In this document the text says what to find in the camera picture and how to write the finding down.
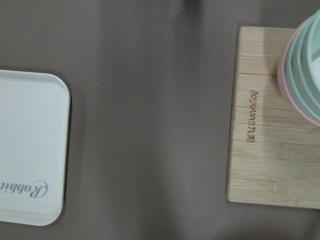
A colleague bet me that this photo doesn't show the white rabbit tray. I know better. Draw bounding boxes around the white rabbit tray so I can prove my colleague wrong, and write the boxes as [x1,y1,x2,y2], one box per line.
[0,70,71,226]

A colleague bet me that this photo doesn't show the bamboo cutting board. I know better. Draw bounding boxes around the bamboo cutting board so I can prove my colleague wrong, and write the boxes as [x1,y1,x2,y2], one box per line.
[226,26,320,209]

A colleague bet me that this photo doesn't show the pink bottom stacked bowl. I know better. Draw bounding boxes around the pink bottom stacked bowl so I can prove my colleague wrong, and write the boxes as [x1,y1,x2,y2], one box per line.
[277,15,320,126]

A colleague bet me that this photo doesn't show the mint green top bowl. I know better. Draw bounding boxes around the mint green top bowl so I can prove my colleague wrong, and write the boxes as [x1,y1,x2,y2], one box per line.
[285,11,320,120]

